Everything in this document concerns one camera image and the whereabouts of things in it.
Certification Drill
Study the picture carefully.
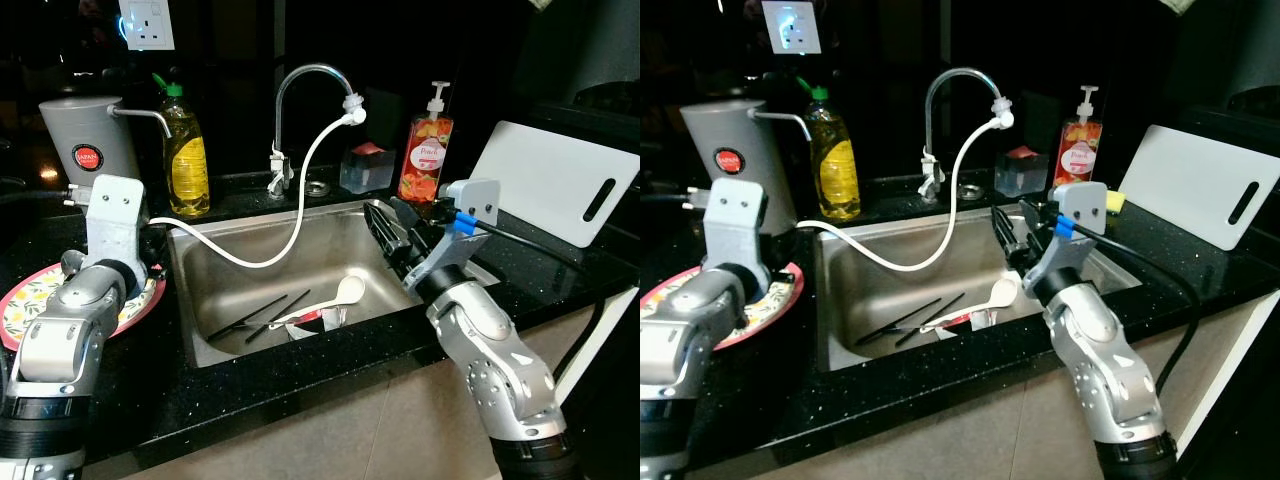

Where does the white faucet hose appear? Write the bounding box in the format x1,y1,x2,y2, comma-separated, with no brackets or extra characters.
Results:
148,95,367,269
797,97,1014,273

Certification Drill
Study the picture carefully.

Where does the stainless steel sink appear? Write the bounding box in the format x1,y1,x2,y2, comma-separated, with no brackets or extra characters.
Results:
165,200,501,369
815,205,1141,373

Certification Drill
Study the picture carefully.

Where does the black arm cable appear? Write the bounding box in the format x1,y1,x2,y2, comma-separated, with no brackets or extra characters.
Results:
1075,225,1201,396
640,188,713,209
470,225,606,381
0,185,91,207

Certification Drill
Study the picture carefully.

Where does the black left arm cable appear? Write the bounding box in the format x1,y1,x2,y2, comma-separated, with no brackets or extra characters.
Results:
640,188,713,209
0,185,91,207

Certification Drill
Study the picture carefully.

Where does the grey metal pot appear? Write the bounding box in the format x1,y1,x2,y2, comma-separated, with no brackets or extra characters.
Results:
1170,0,1280,116
560,0,641,111

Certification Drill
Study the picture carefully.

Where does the white cutting board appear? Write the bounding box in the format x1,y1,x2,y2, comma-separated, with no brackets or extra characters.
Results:
1118,124,1280,253
468,120,641,251

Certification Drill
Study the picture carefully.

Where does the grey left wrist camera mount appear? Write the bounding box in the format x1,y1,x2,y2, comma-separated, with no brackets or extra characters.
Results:
85,175,149,276
703,178,769,281

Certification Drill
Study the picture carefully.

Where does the yellow dish soap bottle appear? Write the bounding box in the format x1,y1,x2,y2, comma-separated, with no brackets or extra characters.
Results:
800,75,861,223
152,72,211,218

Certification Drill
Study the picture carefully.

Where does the white wall socket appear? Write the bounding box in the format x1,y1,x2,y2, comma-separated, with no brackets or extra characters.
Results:
762,0,823,55
118,0,176,51

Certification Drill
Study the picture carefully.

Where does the grey water filter canister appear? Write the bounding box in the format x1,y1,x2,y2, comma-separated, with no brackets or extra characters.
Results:
680,98,816,226
38,96,173,216

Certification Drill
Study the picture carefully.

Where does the pink rimmed floral plate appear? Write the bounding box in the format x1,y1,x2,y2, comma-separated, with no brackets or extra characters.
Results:
640,262,806,351
0,262,166,353

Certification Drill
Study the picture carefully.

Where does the chrome gooseneck faucet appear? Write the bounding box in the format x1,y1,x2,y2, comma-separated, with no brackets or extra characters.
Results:
266,64,363,201
918,68,1006,204

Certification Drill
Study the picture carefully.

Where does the clear plastic container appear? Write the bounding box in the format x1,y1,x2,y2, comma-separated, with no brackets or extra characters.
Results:
993,146,1049,199
338,143,396,196

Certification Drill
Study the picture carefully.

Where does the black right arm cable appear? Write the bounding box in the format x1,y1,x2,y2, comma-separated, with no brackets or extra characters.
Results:
470,225,606,381
1075,225,1201,396

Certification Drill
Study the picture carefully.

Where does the red pump soap bottle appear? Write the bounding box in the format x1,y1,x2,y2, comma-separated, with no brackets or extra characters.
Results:
1050,86,1104,191
398,82,454,206

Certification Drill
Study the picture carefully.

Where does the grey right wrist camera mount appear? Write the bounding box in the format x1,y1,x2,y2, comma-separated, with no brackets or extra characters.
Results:
1030,180,1109,296
405,178,501,296

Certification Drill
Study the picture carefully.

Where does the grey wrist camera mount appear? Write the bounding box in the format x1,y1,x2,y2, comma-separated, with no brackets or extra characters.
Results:
405,178,501,296
85,175,149,276
703,178,769,281
1030,180,1109,296

